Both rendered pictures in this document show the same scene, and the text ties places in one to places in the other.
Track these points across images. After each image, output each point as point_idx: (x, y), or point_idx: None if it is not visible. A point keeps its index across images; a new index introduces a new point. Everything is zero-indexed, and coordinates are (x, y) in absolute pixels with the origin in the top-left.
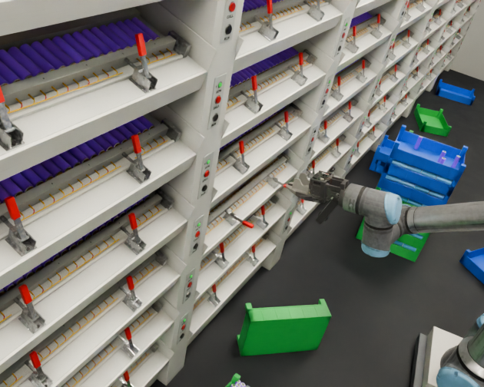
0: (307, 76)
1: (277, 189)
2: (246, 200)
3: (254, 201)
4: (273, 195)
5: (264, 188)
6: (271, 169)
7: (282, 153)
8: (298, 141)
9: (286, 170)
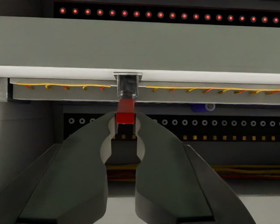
0: None
1: (125, 65)
2: (268, 90)
3: (250, 78)
4: (131, 32)
5: (169, 78)
6: (103, 101)
7: (23, 102)
8: None
9: (22, 74)
